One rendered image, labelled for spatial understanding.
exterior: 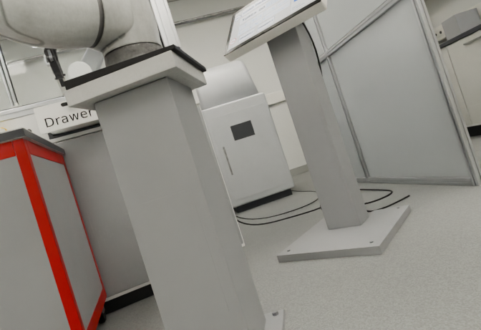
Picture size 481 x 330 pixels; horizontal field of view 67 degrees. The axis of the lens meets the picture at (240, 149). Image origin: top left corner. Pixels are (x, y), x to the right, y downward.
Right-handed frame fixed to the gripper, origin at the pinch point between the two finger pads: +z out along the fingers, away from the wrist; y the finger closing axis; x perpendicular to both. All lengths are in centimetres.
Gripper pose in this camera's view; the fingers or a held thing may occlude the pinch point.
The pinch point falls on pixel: (63, 85)
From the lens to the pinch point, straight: 160.0
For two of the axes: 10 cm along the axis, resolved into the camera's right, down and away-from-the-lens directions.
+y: -3.9, -4.7, 7.9
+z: 1.0, 8.3, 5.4
